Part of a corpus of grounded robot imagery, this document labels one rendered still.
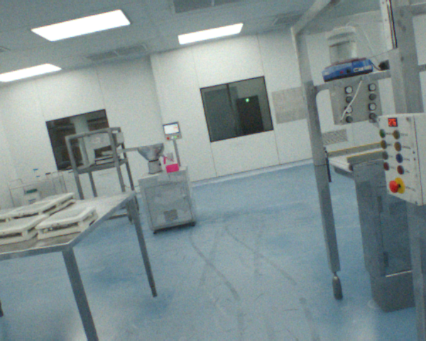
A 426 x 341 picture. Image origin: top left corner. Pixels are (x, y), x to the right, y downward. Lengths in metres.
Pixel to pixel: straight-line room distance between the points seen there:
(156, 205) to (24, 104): 4.49
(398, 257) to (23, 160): 7.21
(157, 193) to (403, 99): 3.48
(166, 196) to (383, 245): 2.83
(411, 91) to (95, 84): 6.64
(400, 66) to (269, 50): 6.15
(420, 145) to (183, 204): 3.49
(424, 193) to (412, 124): 0.20
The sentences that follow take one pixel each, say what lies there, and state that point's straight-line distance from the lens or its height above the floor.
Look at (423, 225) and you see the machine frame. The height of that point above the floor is 0.84.
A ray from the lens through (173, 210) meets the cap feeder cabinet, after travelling 4.27.
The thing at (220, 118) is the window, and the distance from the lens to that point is 6.94.
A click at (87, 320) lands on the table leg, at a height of 0.48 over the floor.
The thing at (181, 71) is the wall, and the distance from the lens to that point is 7.02.
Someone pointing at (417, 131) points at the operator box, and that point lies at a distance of 1.05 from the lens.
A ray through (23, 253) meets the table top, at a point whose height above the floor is 0.87.
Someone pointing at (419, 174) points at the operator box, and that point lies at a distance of 1.07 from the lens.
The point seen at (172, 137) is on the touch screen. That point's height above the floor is 1.18.
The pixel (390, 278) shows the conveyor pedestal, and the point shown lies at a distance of 2.20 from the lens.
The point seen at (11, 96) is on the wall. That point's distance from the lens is 8.03.
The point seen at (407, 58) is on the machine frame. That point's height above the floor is 1.37.
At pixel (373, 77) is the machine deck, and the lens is 1.85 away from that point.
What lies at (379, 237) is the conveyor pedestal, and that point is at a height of 0.49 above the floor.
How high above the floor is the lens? 1.30
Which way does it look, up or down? 8 degrees down
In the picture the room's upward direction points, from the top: 11 degrees counter-clockwise
